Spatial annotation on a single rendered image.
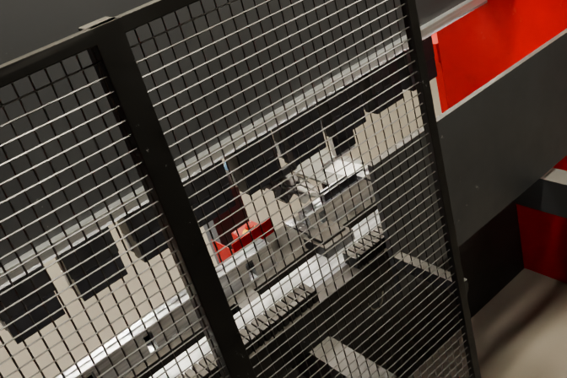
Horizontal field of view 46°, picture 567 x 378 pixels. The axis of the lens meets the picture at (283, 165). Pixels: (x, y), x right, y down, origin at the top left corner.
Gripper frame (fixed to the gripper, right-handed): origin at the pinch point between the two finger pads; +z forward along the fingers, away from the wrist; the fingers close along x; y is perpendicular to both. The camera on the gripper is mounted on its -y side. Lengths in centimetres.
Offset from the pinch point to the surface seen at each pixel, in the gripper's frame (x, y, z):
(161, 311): 60, 20, -27
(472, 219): 10, -23, 50
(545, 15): -73, -63, 51
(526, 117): -18, -48, 54
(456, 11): -38, -66, 20
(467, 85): -94, -16, 37
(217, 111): 46, -48, -27
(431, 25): -26, -63, 14
